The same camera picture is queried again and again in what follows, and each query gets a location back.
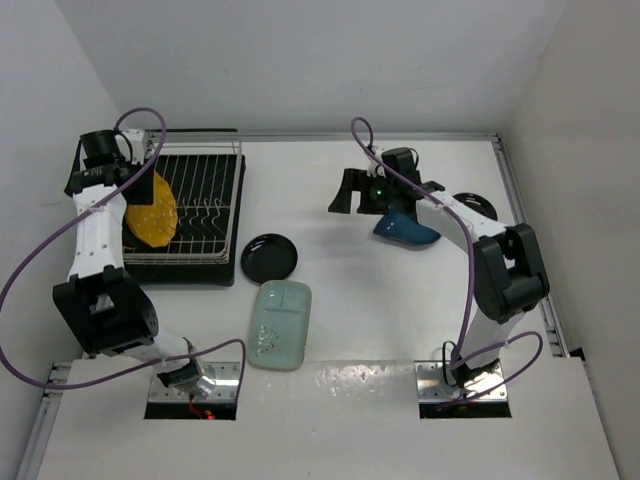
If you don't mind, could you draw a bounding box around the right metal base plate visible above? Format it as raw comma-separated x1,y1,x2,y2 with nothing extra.
414,361,508,404

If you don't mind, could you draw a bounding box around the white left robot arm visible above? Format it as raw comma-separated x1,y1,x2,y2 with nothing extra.
52,129,215,399

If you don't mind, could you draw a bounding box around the black small round plate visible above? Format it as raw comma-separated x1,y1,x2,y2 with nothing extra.
453,192,498,221

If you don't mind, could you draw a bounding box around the yellow polka dot plate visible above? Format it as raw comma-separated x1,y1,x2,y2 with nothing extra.
124,173,178,248

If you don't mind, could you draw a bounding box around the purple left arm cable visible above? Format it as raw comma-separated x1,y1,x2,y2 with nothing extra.
0,107,247,396

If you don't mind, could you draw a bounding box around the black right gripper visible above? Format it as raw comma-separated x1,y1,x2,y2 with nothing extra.
330,168,399,215

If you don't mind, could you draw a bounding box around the black drip tray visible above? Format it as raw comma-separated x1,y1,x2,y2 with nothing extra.
123,155,246,287

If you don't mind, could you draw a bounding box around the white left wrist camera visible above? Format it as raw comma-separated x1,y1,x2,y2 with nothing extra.
116,129,150,165

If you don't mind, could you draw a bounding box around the dark blue leaf-shaped dish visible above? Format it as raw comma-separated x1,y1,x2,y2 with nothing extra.
373,208,441,246

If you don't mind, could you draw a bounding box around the metal wire dish rack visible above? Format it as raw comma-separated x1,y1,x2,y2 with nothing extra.
123,141,244,266

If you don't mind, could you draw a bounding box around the light green rectangular plate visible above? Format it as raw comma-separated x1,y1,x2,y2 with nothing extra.
247,280,312,372

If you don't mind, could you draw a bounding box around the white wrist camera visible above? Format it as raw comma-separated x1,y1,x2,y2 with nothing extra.
116,129,150,165
365,146,386,178

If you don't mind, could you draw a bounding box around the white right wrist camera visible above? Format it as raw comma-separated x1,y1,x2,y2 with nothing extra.
365,146,386,178

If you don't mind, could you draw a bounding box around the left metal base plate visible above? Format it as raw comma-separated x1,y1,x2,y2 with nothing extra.
147,361,240,403

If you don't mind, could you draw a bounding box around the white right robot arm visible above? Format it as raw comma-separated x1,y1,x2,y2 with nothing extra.
328,147,550,387

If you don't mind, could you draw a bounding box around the metal base plate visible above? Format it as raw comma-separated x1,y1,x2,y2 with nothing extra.
147,361,240,403
414,361,508,404

